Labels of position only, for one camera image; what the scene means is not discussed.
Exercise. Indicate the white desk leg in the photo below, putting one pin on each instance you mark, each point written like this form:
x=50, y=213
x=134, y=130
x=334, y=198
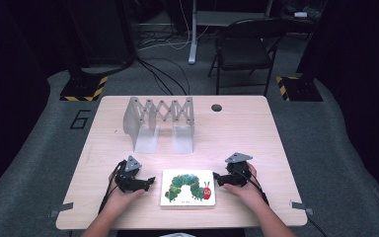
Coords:
x=192, y=39

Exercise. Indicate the black yellow striped stand base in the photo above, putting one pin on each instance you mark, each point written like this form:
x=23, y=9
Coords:
x=82, y=87
x=301, y=89

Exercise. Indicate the person's left hand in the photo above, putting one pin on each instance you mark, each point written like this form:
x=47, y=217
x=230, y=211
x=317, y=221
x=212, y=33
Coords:
x=120, y=200

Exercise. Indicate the dark table grommet hole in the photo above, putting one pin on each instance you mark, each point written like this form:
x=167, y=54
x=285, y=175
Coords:
x=216, y=107

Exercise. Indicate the black equipment cabinet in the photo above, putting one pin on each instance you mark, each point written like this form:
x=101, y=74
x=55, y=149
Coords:
x=102, y=29

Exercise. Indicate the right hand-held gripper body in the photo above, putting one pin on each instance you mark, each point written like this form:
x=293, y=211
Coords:
x=238, y=173

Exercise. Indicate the grey table clamp bracket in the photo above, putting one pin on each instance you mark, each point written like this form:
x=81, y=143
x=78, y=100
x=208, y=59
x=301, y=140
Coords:
x=302, y=207
x=60, y=209

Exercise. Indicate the white caterpillar picture book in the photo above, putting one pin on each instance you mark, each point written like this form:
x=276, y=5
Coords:
x=188, y=187

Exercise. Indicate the black curtain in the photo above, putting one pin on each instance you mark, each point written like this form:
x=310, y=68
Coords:
x=358, y=82
x=6, y=82

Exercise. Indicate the grey desk top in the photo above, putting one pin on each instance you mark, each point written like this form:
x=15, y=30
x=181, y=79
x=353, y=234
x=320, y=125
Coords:
x=230, y=18

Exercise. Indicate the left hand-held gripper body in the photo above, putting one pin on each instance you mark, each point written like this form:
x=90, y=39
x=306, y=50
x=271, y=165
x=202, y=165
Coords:
x=128, y=182

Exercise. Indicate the black folding chair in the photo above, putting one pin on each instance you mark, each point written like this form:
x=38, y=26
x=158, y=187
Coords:
x=243, y=49

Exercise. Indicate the white cloth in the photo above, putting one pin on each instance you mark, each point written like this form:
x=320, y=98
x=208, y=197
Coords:
x=172, y=235

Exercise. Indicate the person's right hand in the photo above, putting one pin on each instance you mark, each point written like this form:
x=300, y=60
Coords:
x=250, y=192

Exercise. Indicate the grey expandable book rack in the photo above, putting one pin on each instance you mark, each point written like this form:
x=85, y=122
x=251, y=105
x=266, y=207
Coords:
x=159, y=123

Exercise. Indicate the small white device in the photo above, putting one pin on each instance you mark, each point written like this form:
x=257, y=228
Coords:
x=300, y=14

